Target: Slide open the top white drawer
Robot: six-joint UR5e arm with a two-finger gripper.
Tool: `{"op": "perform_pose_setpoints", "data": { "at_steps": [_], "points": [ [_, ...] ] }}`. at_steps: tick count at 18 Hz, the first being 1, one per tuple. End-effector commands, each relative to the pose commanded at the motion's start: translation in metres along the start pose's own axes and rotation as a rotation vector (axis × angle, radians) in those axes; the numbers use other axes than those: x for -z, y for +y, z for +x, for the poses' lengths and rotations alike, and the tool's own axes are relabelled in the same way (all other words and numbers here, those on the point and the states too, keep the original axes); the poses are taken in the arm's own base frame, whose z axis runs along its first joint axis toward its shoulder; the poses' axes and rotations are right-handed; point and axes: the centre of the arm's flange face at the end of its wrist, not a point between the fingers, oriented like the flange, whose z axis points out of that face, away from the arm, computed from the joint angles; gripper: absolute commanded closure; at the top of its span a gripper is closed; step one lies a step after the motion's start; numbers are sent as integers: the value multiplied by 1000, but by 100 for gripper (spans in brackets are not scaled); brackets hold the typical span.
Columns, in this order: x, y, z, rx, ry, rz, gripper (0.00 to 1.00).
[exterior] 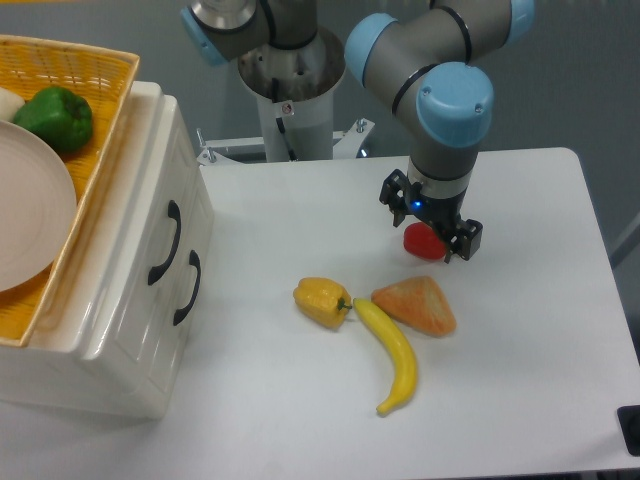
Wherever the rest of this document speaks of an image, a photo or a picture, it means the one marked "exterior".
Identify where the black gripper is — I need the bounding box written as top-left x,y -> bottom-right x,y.
379,169 -> 483,263

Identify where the black top drawer handle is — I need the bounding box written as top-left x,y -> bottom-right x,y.
147,199 -> 182,286

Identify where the black drawer handle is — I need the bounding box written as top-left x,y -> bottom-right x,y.
147,199 -> 182,286
172,249 -> 202,327

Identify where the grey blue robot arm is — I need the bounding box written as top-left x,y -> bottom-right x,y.
181,1 -> 535,259

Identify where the white drawer cabinet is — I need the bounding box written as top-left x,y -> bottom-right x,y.
1,82 -> 213,418

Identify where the red toy bell pepper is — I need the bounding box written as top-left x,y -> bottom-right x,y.
403,222 -> 446,260

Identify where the orange toy bread wedge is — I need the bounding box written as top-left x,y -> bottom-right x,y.
371,276 -> 457,337

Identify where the yellow toy banana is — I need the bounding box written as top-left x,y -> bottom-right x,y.
353,298 -> 418,417

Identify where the yellow toy bell pepper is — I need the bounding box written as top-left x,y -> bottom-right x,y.
293,277 -> 352,330

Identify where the black object at table edge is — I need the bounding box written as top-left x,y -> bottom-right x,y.
617,405 -> 640,457

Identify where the yellow woven basket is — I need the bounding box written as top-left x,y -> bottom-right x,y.
1,35 -> 139,348

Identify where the green toy bell pepper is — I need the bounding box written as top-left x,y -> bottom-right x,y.
12,86 -> 93,154

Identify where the pink plate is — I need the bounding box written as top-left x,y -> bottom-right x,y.
1,122 -> 77,291

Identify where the white toy vegetable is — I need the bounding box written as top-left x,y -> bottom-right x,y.
0,87 -> 25,122

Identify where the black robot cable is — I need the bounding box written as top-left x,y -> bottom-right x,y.
271,78 -> 300,162

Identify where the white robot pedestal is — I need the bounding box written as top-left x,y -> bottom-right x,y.
237,27 -> 346,162

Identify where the black bottom drawer handle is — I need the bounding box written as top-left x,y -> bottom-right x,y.
172,249 -> 202,327

